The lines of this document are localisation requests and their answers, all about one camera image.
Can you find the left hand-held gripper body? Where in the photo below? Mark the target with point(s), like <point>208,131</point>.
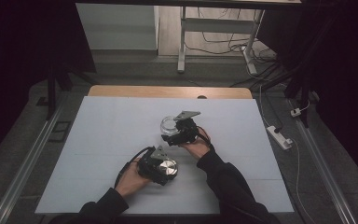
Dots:
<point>149,166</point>

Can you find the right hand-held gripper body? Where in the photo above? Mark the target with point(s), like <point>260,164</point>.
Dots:
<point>187,130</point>

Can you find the round silver metal lid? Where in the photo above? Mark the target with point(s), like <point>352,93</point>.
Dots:
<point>168,168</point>

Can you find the clear glass jar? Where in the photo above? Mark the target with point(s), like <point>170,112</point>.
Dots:
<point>167,127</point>

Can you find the person's right hand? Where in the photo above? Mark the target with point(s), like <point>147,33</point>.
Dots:
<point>198,147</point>

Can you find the person's left hand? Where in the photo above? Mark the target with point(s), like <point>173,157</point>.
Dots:
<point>131,180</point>

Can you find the wooden table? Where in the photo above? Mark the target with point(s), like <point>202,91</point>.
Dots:
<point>155,91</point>

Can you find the white table mat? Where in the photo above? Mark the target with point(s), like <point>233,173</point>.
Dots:
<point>105,130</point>

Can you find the white power strip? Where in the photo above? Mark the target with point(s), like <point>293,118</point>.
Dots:
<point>279,137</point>

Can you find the white-legged desk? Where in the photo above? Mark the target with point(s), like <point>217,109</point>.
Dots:
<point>217,25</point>

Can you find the small white adapter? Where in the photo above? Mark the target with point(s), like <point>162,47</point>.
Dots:
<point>295,112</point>

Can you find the black metal stand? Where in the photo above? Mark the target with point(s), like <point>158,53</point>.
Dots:
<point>304,90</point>
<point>51,93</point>

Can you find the black curtain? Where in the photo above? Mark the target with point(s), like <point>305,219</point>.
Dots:
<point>345,77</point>
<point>18,56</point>

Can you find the black rectangular frame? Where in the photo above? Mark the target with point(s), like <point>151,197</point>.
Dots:
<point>56,137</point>

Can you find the aluminium floor rail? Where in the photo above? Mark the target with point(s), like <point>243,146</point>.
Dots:
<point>320,161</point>
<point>28,165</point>

